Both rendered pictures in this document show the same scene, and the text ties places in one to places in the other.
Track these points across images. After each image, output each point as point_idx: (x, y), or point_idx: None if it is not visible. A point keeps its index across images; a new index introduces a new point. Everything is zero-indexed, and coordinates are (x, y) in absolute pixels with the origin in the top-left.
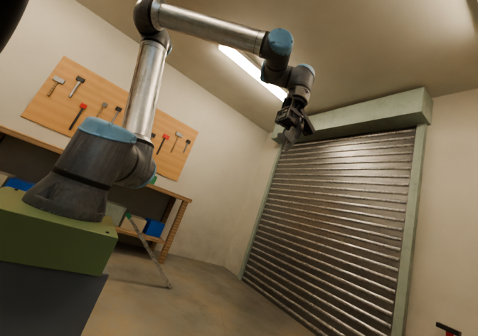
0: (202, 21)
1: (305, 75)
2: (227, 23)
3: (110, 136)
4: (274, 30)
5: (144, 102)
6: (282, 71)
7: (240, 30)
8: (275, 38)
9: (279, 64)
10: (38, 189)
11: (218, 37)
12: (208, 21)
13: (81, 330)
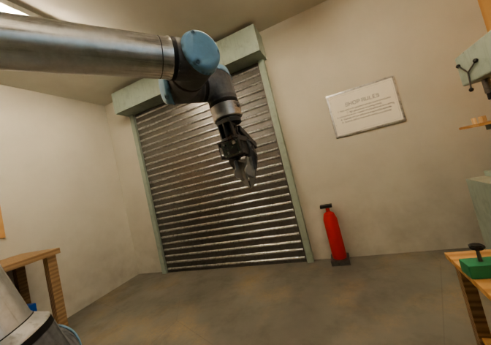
0: (16, 36)
1: (226, 81)
2: (90, 34)
3: None
4: (188, 38)
5: None
6: (201, 88)
7: (125, 45)
8: (197, 52)
9: (203, 83)
10: None
11: (80, 66)
12: (33, 34)
13: None
